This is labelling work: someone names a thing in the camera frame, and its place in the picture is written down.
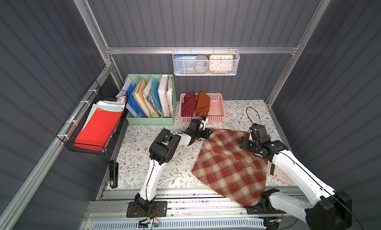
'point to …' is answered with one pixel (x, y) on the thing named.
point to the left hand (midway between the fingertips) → (211, 131)
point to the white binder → (162, 92)
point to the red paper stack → (96, 131)
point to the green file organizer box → (151, 99)
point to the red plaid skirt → (240, 174)
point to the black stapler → (113, 174)
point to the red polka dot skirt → (189, 106)
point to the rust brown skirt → (203, 102)
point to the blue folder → (132, 104)
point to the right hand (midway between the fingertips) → (247, 142)
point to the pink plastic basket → (217, 112)
